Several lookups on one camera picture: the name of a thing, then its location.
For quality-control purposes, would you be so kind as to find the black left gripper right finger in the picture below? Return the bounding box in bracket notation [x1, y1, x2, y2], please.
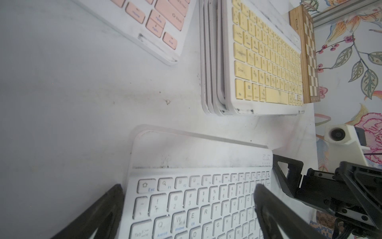
[254, 184, 324, 239]

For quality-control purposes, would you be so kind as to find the wooden chessboard box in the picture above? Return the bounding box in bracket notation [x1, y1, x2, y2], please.
[289, 5, 320, 104]

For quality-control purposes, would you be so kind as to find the white keyboard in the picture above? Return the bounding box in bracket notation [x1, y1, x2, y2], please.
[207, 1, 222, 116]
[118, 131, 273, 239]

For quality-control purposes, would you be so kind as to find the yellow keyboard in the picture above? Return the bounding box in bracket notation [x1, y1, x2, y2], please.
[221, 1, 305, 116]
[199, 1, 214, 115]

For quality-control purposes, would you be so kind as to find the mint green keyboard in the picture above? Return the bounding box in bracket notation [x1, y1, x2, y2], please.
[214, 1, 232, 116]

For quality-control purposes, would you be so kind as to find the pink keyboard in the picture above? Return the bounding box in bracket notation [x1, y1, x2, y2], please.
[76, 0, 198, 66]

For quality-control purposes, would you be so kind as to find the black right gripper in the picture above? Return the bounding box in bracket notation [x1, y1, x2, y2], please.
[273, 155, 382, 239]

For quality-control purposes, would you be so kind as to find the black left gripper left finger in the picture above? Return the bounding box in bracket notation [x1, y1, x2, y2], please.
[53, 184, 124, 239]

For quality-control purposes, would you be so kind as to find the aluminium frame post right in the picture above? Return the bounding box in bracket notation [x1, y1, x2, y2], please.
[312, 0, 382, 28]

